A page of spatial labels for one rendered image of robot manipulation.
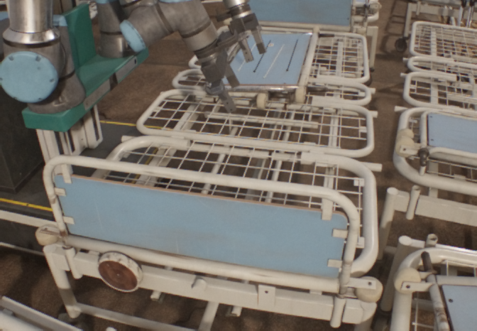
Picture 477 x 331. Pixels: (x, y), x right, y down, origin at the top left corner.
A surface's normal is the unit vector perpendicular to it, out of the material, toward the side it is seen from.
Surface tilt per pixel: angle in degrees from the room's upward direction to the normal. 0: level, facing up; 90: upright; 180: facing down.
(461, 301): 5
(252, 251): 90
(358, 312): 90
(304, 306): 90
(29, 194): 0
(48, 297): 0
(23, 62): 95
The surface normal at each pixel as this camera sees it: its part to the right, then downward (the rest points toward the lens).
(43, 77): 0.18, 0.59
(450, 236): -0.01, -0.85
